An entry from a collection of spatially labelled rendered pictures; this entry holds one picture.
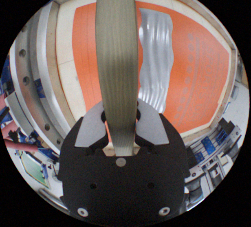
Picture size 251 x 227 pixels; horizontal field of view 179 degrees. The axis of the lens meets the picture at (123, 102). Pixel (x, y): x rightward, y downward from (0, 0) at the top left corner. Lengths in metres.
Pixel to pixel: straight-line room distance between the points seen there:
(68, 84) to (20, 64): 0.15
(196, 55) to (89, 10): 0.27
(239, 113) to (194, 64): 3.55
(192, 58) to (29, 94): 0.40
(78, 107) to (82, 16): 0.22
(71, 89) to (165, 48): 0.22
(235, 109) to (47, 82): 3.89
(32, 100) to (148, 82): 0.28
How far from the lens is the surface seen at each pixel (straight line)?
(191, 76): 0.24
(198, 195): 0.90
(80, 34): 0.19
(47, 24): 0.23
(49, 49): 0.21
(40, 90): 0.38
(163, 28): 0.19
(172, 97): 0.22
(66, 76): 0.20
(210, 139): 0.92
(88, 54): 0.17
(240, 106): 3.71
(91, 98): 0.19
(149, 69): 0.16
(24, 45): 0.26
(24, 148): 0.68
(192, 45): 0.24
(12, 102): 0.27
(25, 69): 0.24
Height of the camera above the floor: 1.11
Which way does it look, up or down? 60 degrees down
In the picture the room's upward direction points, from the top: 176 degrees clockwise
